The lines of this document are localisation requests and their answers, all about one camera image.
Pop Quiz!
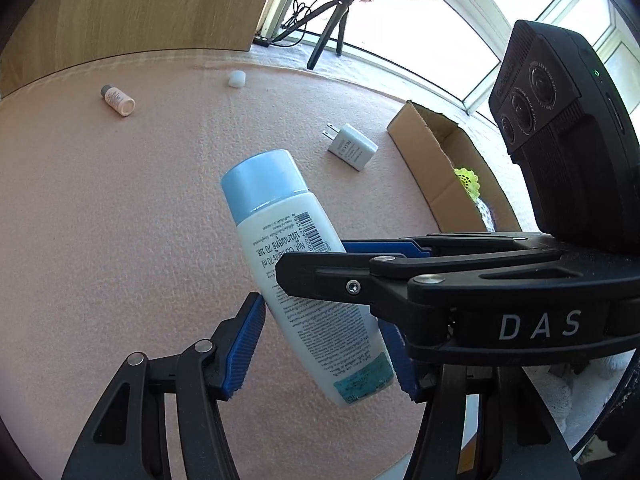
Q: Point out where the white lotion bottle blue cap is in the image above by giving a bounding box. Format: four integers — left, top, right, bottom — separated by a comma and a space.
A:
220, 149, 401, 407

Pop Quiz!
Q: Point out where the light wooden board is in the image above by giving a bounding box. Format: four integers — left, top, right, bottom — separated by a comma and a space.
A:
0, 0, 286, 98

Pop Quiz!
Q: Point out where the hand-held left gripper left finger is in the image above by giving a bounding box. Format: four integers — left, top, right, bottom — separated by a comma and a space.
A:
62, 291, 267, 480

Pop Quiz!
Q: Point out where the white charger plug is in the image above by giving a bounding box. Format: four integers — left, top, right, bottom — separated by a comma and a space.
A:
322, 123, 380, 172

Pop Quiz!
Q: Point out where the yellow shuttlecock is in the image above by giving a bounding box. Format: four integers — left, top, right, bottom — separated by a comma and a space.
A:
454, 165, 482, 201

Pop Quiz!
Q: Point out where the pink fleece blanket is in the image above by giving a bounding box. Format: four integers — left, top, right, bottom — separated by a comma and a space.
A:
0, 55, 521, 480

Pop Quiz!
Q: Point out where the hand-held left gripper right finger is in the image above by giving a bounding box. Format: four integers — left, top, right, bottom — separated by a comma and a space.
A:
379, 320, 583, 480

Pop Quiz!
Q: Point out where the small peach bottle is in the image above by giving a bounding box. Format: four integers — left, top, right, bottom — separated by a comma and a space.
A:
100, 85, 137, 118

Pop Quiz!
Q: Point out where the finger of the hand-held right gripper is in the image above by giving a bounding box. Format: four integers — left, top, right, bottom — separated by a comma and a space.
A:
344, 231, 543, 261
275, 247, 556, 321

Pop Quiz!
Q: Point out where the brown cardboard box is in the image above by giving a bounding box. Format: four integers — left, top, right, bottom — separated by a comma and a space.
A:
386, 101, 523, 235

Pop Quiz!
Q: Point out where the black ring light cable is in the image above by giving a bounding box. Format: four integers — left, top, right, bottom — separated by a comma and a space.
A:
280, 0, 313, 46

